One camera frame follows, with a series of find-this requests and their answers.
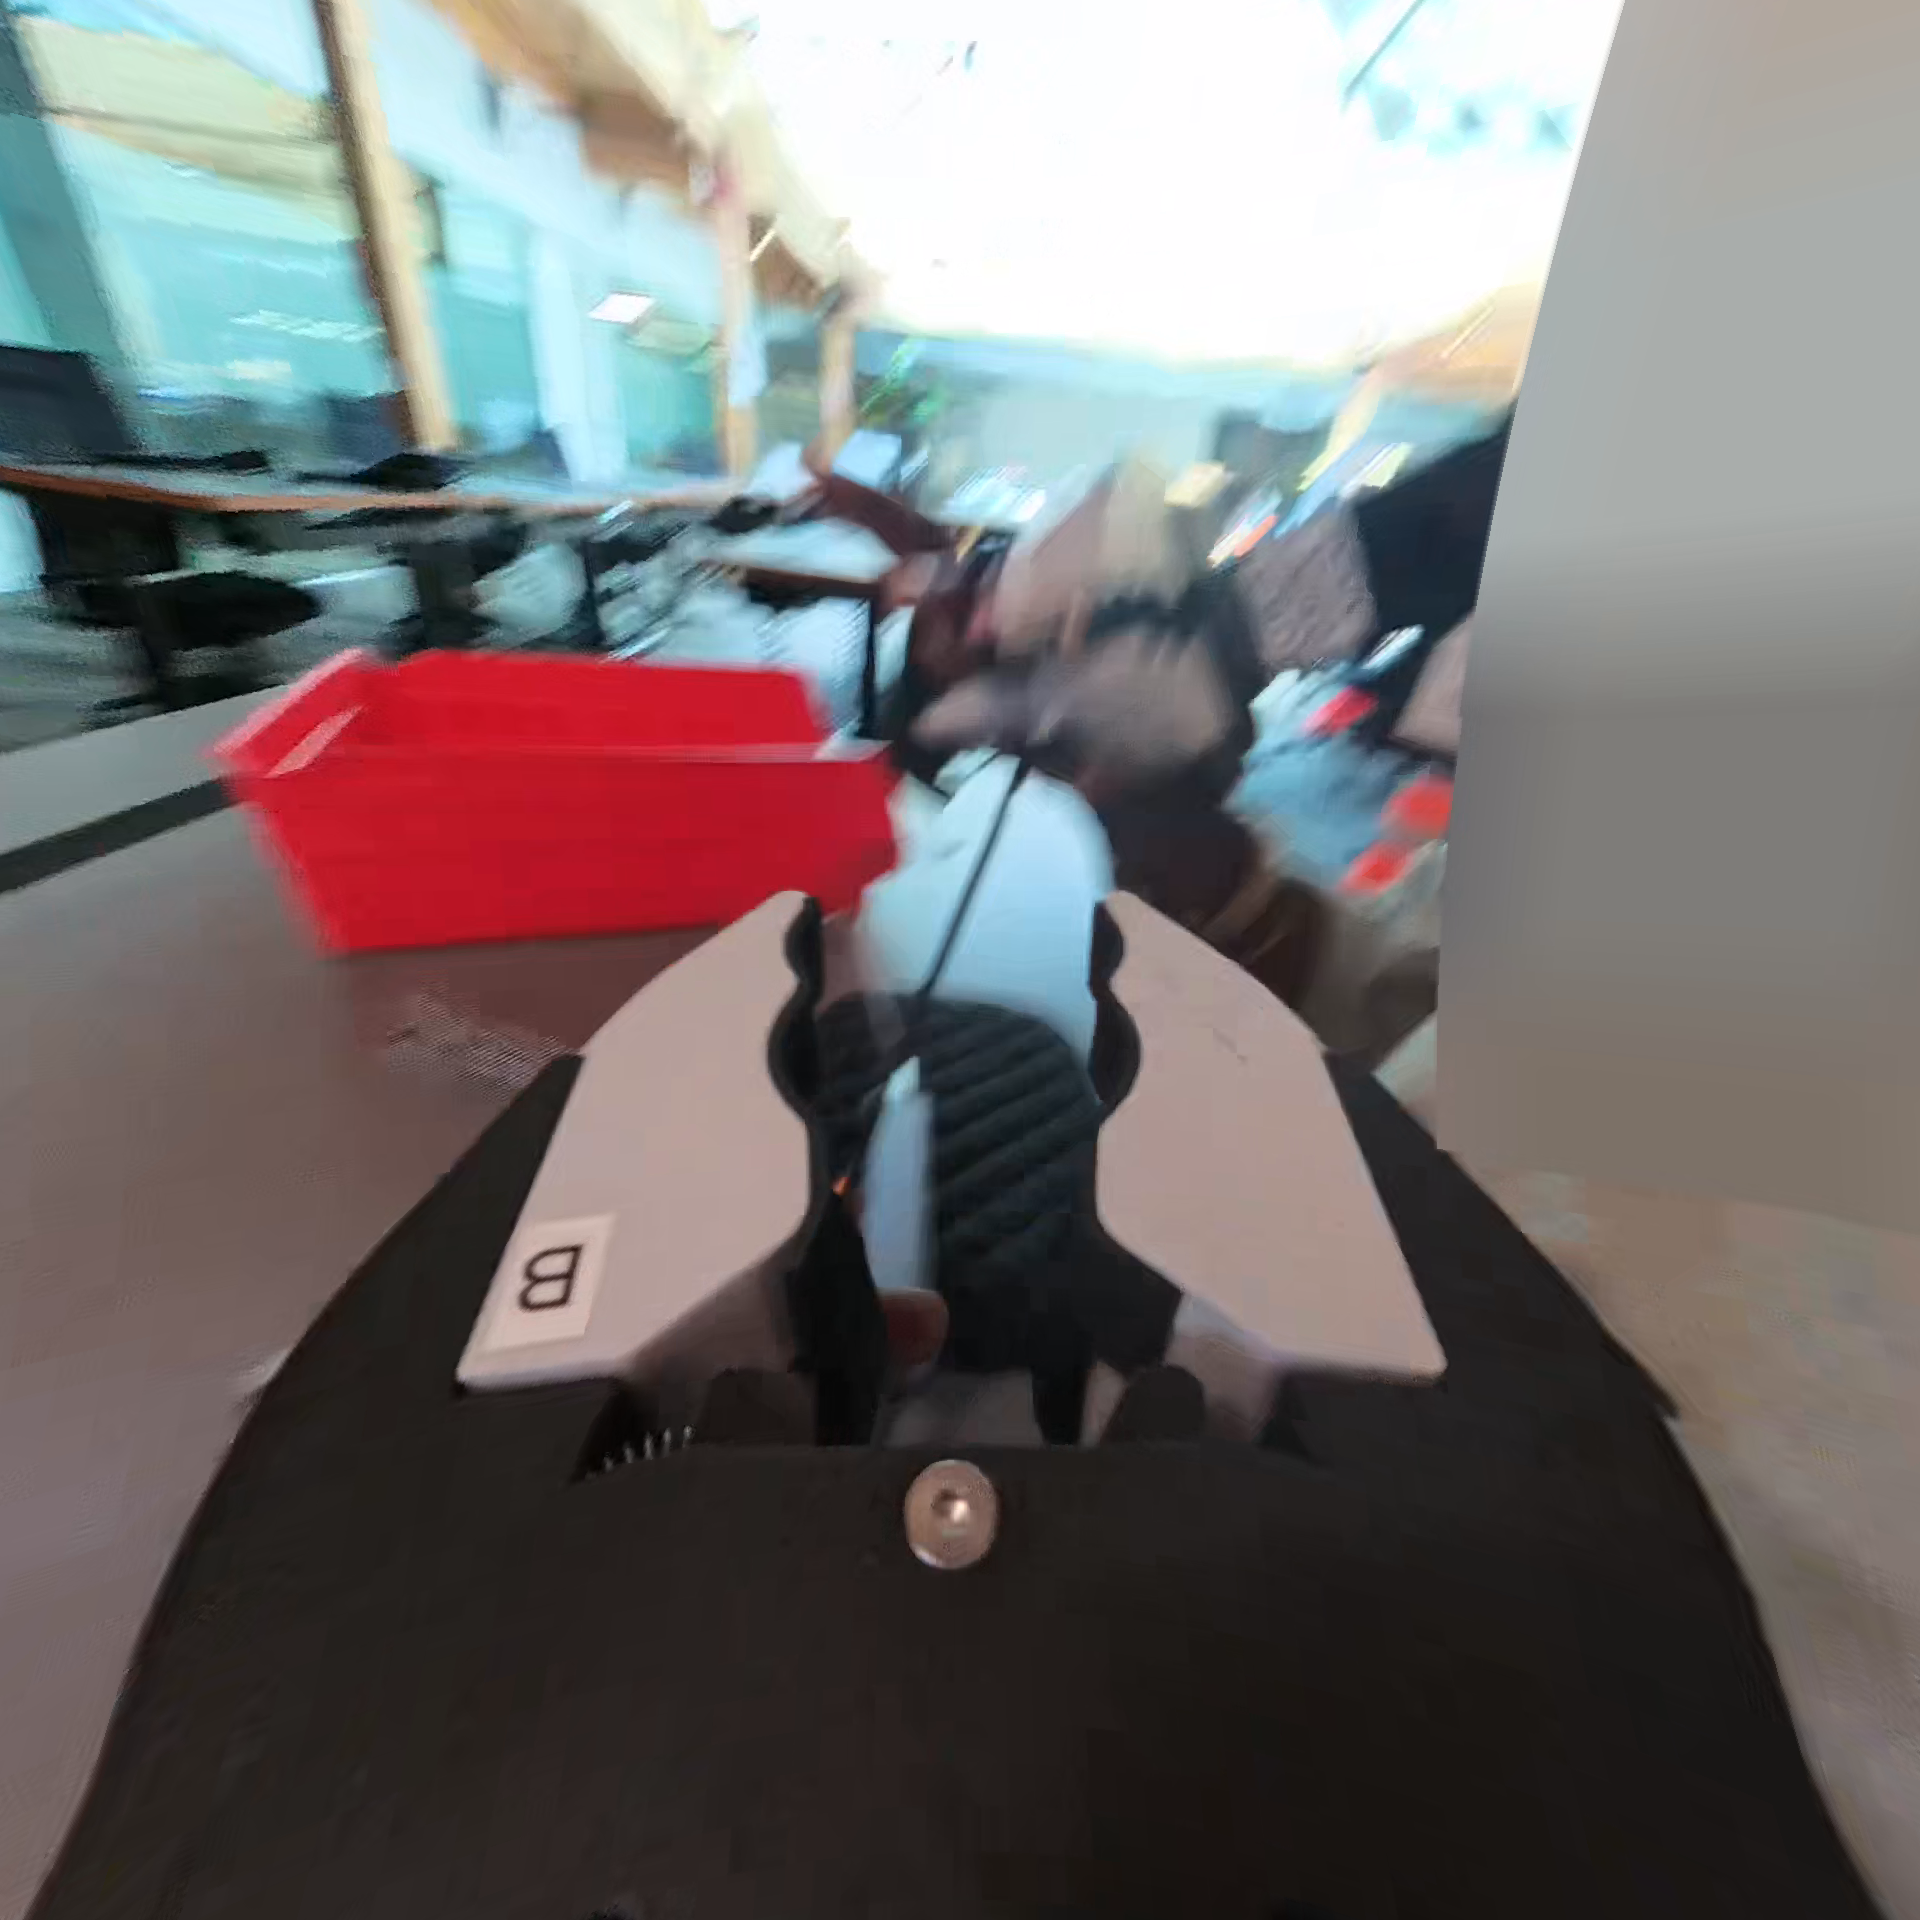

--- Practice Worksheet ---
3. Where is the black ribbed object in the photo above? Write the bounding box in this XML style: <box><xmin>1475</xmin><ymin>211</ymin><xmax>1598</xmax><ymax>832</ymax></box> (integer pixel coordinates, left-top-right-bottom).
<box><xmin>812</xmin><ymin>998</ymin><xmax>1119</xmax><ymax>1352</ymax></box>

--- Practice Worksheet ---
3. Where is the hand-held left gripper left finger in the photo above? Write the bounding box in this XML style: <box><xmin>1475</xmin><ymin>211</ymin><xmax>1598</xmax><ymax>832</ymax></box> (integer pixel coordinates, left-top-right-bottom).
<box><xmin>455</xmin><ymin>891</ymin><xmax>890</xmax><ymax>1447</ymax></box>

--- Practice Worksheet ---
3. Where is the red plastic bin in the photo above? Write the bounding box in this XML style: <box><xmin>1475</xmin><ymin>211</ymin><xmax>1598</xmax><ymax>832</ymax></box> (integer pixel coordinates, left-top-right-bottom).
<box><xmin>211</xmin><ymin>648</ymin><xmax>904</xmax><ymax>958</ymax></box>

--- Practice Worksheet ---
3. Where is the white rounded object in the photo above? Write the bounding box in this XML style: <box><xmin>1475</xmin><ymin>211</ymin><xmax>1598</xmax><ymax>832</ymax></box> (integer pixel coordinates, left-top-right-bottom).
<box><xmin>864</xmin><ymin>748</ymin><xmax>1119</xmax><ymax>1035</ymax></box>

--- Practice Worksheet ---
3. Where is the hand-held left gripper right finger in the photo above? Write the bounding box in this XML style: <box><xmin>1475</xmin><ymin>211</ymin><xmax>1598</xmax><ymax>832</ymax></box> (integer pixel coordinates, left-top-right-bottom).
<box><xmin>1036</xmin><ymin>891</ymin><xmax>1451</xmax><ymax>1447</ymax></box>

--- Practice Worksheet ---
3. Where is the black cable with silver plug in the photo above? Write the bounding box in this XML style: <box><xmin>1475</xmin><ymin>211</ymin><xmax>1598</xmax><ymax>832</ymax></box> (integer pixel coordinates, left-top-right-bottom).
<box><xmin>854</xmin><ymin>756</ymin><xmax>1036</xmax><ymax>1352</ymax></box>

